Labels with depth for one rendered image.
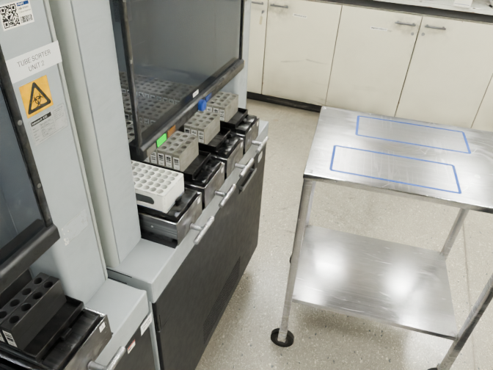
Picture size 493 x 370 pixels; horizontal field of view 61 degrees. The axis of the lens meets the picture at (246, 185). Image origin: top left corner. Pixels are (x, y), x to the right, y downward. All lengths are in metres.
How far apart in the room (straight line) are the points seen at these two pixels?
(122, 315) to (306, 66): 2.61
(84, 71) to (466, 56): 2.69
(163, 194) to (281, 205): 1.43
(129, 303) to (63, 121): 0.41
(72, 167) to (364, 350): 1.37
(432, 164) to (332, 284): 0.58
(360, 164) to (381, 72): 1.97
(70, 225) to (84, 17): 0.35
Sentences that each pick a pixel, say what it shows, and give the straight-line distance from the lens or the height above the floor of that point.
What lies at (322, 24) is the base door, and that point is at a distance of 3.14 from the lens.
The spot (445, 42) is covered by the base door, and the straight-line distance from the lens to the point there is 3.11.
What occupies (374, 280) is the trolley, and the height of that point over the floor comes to 0.28.
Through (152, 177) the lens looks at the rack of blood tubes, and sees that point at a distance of 1.04.
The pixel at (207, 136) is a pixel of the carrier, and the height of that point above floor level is 0.84.
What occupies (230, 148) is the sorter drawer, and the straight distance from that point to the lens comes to 1.24.
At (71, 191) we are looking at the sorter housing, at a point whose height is 1.01.
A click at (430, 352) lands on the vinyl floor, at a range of 1.91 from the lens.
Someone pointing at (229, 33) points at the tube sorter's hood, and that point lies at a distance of 1.27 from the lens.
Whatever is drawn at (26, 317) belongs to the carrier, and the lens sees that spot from 0.79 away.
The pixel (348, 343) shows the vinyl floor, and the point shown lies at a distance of 1.81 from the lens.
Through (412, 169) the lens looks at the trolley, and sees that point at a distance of 1.28.
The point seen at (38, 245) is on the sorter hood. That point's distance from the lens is 0.73.
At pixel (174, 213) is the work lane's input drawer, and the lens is 1.00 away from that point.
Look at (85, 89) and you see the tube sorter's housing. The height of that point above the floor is 1.16.
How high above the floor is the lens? 1.46
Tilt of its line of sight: 36 degrees down
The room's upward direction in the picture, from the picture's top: 3 degrees clockwise
